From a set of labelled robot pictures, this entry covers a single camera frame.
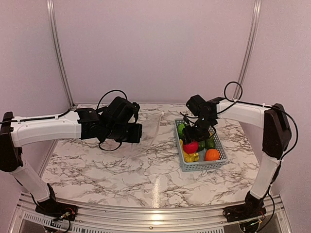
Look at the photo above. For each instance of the aluminium frame post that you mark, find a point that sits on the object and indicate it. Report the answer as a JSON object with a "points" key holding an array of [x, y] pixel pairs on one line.
{"points": [[58, 53], [251, 40]]}

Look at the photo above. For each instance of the clear zip top bag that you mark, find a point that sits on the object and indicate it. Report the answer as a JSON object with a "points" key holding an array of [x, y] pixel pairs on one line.
{"points": [[150, 126]]}

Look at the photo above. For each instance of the right aluminium frame post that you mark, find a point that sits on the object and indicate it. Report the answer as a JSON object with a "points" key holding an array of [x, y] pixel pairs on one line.
{"points": [[251, 40]]}

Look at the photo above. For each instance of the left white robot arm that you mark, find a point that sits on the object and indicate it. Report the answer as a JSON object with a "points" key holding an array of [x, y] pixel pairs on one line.
{"points": [[102, 123]]}

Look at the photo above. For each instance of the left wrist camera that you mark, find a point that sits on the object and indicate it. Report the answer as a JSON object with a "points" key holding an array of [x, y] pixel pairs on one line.
{"points": [[135, 108]]}

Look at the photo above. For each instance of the green bell pepper toy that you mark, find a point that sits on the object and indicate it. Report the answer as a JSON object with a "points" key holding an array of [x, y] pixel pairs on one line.
{"points": [[201, 146]]}

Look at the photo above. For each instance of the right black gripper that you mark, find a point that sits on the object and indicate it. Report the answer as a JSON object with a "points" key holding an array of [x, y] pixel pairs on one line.
{"points": [[188, 135]]}

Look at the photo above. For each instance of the red apple toy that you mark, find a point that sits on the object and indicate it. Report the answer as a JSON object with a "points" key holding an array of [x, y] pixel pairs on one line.
{"points": [[191, 147]]}

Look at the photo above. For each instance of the grey plastic basket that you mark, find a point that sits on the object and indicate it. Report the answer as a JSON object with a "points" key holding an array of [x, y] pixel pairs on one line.
{"points": [[201, 164]]}

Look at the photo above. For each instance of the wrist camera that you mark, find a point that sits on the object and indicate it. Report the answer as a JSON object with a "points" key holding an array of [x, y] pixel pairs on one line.
{"points": [[135, 108], [185, 118]]}

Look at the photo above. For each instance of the orange toy fruit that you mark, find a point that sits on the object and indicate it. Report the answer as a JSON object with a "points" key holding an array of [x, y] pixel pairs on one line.
{"points": [[212, 155]]}

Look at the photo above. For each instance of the left aluminium frame post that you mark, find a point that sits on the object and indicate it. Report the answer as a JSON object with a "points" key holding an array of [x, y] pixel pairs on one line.
{"points": [[58, 53]]}

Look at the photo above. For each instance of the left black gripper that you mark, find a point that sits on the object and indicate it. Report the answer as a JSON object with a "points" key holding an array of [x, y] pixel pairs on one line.
{"points": [[136, 135]]}

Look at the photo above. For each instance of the yellow banana toy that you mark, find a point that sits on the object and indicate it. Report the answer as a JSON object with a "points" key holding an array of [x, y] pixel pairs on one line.
{"points": [[190, 158]]}

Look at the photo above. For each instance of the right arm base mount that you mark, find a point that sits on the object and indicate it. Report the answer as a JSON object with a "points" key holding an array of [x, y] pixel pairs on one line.
{"points": [[243, 211]]}

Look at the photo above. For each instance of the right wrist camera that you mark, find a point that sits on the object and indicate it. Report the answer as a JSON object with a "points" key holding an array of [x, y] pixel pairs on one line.
{"points": [[185, 118]]}

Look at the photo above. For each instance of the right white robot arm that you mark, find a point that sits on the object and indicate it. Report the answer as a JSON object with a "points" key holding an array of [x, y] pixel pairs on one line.
{"points": [[272, 119]]}

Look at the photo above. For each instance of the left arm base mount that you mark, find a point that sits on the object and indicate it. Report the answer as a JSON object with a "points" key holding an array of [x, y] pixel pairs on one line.
{"points": [[58, 210]]}

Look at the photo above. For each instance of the green watermelon toy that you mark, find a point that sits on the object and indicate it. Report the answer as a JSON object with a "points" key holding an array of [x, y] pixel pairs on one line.
{"points": [[180, 129]]}

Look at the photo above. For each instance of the green orange mango toy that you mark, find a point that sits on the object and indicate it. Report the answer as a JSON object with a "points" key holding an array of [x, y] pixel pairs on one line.
{"points": [[209, 143]]}

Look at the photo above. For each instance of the aluminium front rail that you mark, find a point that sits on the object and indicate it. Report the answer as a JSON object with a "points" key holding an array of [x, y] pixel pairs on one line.
{"points": [[95, 218]]}

